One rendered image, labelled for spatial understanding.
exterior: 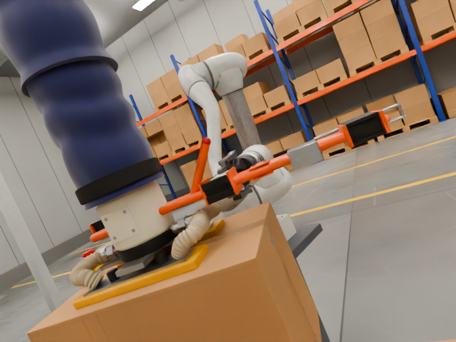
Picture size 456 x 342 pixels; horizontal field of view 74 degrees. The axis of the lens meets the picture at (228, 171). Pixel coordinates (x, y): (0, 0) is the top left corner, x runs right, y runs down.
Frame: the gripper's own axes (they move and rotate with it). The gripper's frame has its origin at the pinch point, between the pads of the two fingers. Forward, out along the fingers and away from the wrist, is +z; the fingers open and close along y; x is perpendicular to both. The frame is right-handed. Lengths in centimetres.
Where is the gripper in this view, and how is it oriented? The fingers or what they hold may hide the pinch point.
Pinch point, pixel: (224, 184)
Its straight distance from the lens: 74.7
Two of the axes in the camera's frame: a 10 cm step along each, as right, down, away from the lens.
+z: -3.3, 2.2, -9.2
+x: -8.6, 3.3, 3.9
